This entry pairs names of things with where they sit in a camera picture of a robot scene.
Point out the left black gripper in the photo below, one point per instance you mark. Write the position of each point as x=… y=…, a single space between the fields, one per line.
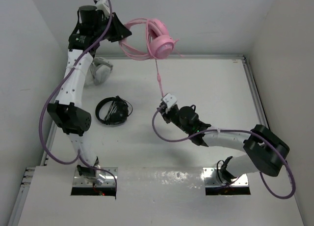
x=118 y=31

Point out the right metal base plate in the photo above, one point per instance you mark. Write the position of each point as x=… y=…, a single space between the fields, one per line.
x=211 y=179

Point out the metal base plate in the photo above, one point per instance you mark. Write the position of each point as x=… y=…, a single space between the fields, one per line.
x=211 y=179
x=85 y=177

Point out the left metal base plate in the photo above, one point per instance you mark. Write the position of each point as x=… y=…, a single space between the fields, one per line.
x=85 y=177

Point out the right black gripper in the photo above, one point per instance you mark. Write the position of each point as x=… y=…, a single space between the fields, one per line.
x=166 y=114

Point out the black headphones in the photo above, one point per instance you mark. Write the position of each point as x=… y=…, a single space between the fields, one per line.
x=118 y=112

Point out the aluminium table frame rail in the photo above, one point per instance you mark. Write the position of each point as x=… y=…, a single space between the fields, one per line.
x=221 y=87

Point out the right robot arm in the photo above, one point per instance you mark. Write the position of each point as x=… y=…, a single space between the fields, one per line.
x=264 y=151

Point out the pink headphones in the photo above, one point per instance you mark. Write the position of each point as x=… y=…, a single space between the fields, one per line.
x=159 y=43

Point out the white grey headphones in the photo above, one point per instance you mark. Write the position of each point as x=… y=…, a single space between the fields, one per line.
x=98 y=72

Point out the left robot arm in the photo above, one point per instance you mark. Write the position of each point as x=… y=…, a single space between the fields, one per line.
x=66 y=111

